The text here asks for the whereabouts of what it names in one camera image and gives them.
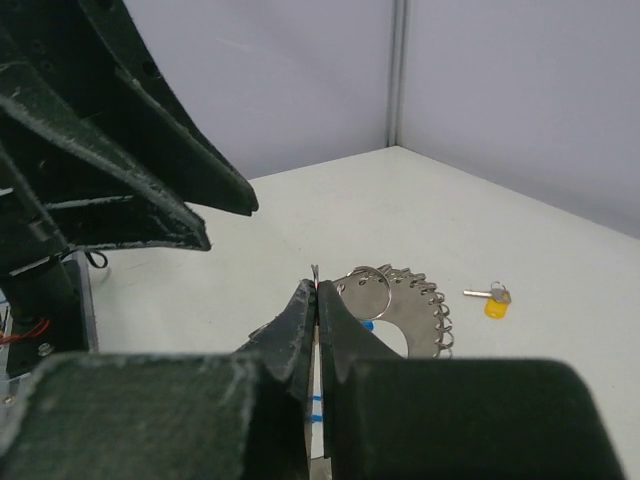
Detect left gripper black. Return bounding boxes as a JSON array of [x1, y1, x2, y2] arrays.
[[1, 1, 259, 275]]

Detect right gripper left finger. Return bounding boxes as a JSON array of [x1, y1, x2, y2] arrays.
[[1, 280, 317, 479]]

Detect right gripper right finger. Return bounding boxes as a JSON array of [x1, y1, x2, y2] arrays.
[[317, 281, 624, 479]]

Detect metal disc with keyrings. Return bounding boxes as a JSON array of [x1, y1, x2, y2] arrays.
[[333, 264, 454, 359]]

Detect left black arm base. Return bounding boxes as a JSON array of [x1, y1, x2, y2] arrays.
[[1, 252, 98, 380]]

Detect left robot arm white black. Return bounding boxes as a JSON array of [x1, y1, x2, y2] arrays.
[[1, 1, 259, 318]]

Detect key with yellow tag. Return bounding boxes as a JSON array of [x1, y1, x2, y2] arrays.
[[463, 281, 512, 320]]

